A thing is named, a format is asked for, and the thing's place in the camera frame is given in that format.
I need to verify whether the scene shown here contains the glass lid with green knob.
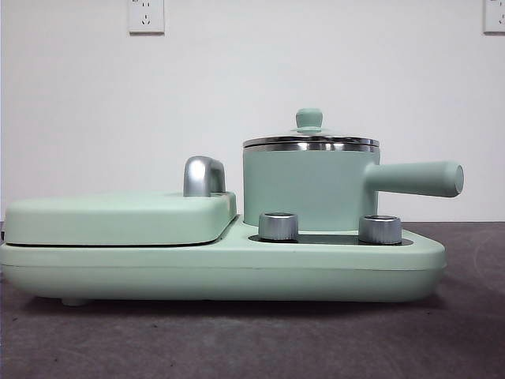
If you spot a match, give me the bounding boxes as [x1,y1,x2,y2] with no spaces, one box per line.
[241,108,380,148]

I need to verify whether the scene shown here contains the silver control knob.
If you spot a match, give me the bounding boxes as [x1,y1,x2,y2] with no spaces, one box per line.
[256,212,300,241]
[357,215,402,244]

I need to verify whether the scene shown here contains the black control panel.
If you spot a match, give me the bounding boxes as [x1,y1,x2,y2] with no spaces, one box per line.
[246,232,413,246]

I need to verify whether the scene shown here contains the green hinged griddle cover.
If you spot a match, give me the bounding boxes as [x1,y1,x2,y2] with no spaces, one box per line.
[3,189,240,248]

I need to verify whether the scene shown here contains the green breakfast machine base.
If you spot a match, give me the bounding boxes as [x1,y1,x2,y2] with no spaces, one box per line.
[0,223,447,307]

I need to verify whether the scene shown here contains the green steamer pot with handle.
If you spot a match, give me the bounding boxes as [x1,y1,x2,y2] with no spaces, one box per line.
[241,142,466,235]

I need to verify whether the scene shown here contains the silver cover handle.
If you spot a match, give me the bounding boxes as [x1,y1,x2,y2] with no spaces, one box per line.
[181,156,226,197]

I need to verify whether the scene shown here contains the white wall socket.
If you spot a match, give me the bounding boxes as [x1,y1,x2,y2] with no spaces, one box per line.
[483,0,505,35]
[128,0,166,36]

